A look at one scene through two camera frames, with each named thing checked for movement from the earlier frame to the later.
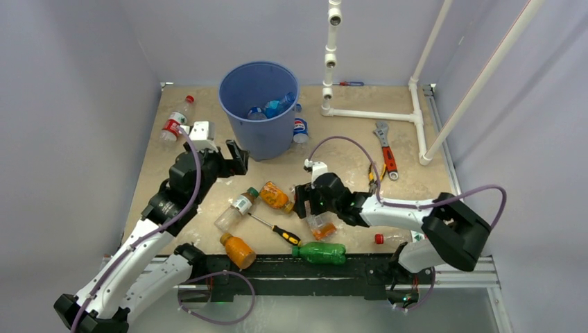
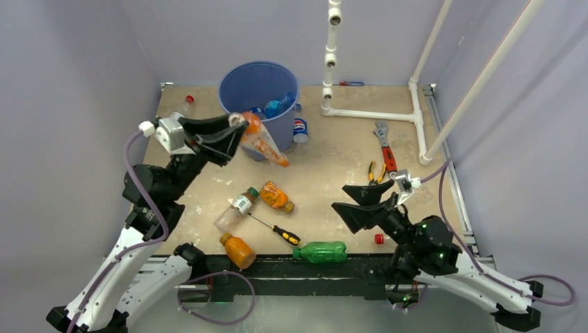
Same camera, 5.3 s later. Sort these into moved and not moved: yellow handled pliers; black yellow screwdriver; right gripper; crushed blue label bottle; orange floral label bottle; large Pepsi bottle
Moved: right gripper; orange floral label bottle
Not moved: yellow handled pliers; black yellow screwdriver; crushed blue label bottle; large Pepsi bottle
